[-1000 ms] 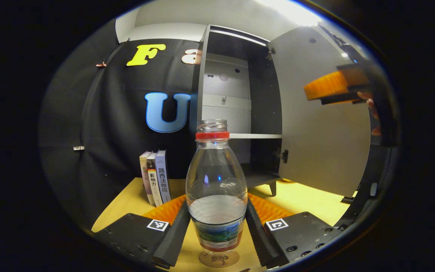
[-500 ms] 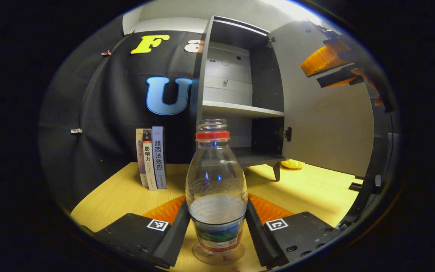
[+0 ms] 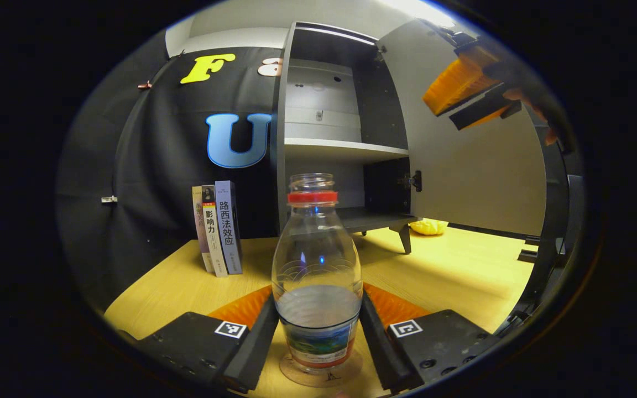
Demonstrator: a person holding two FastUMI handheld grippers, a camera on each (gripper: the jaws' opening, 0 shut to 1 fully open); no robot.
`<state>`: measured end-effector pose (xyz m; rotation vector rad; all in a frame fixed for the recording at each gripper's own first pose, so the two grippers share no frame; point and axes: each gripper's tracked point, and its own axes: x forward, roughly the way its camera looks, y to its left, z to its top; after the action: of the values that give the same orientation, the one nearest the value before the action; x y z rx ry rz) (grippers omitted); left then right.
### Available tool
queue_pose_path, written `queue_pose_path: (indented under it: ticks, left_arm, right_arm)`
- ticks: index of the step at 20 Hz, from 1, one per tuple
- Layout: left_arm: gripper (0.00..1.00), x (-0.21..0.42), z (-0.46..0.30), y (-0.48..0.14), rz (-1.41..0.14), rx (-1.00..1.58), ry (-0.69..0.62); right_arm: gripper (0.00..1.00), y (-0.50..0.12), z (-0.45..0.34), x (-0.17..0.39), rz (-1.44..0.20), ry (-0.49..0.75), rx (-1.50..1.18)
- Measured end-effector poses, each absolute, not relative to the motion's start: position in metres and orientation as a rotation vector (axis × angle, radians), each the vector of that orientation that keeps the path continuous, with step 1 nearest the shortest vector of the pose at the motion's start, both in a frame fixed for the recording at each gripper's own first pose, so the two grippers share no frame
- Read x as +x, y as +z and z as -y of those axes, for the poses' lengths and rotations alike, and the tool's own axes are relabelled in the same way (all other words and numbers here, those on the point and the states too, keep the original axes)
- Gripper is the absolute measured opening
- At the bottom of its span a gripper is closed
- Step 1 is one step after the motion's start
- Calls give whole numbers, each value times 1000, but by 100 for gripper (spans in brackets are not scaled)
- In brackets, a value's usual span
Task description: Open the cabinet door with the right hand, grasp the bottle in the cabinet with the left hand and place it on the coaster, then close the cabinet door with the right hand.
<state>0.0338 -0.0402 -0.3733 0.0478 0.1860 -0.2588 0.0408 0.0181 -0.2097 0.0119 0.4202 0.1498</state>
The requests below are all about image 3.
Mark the round wooden coaster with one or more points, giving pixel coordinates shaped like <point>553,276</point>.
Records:
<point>318,380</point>

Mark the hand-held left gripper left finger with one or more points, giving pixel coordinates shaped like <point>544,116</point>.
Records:
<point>255,348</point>

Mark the purple book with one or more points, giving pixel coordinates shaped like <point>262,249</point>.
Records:
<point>229,221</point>

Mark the long ceiling light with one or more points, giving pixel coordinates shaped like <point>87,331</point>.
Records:
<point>418,10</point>

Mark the light grey cabinet door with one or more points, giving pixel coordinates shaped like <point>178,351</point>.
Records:
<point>462,177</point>

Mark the black backdrop cloth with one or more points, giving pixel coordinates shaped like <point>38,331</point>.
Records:
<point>147,166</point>

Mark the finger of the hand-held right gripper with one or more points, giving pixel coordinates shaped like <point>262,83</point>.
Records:
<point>481,110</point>
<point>457,83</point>

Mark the red cloth clip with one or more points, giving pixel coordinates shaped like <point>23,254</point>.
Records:
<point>145,85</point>

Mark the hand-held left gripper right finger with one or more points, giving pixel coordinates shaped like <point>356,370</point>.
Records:
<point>379,348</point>

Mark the yellow fluffy object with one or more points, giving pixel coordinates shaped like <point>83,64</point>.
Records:
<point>429,227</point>

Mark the white cloth clip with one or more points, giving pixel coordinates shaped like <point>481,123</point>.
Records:
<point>109,199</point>

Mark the white book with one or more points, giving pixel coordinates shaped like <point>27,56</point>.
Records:
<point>213,232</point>

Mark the clear plastic bottle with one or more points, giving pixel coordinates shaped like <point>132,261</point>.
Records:
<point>317,265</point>

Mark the dark grey cabinet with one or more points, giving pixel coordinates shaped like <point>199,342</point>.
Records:
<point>374,99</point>

